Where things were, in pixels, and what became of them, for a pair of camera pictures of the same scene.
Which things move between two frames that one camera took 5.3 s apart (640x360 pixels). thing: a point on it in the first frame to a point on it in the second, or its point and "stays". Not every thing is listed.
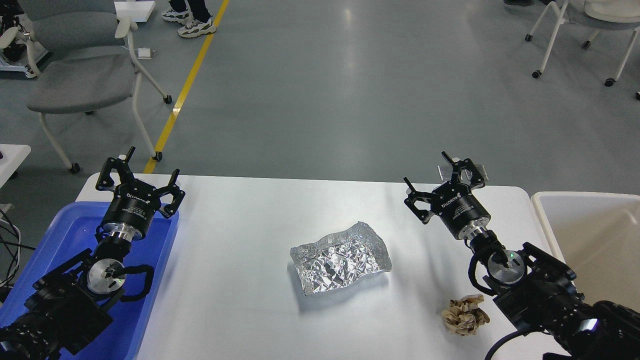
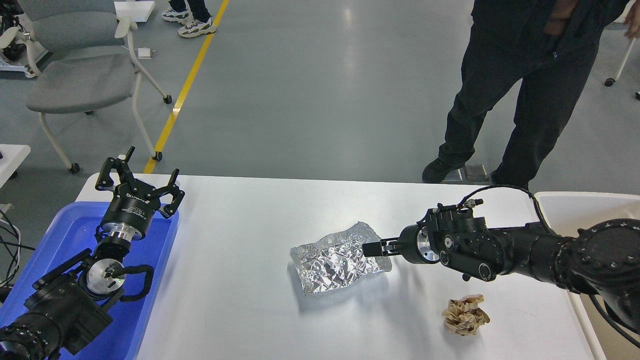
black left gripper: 135,203 stays
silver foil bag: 336,260 stays
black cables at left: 10,250 stays
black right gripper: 454,205 to 415,245
